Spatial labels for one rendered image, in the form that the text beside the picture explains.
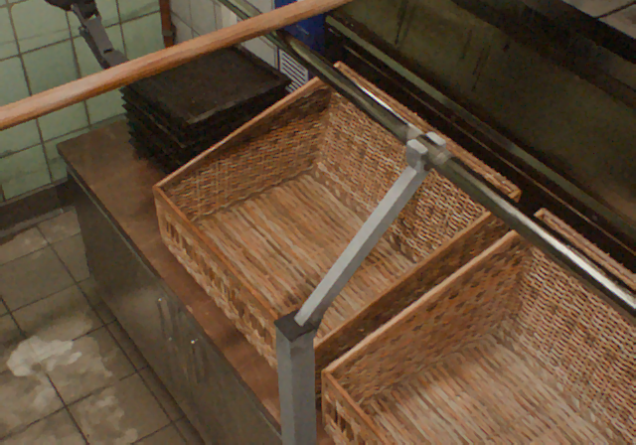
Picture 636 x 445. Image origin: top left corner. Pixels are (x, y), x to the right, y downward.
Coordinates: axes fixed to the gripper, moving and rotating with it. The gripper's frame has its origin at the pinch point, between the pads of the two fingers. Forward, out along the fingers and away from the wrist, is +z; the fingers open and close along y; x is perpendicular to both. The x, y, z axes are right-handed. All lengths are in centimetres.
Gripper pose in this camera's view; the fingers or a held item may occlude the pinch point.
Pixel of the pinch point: (119, 32)
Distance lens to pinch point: 150.4
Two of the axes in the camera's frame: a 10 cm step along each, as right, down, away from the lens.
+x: -8.2, 3.8, -4.3
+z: 5.8, 5.2, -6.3
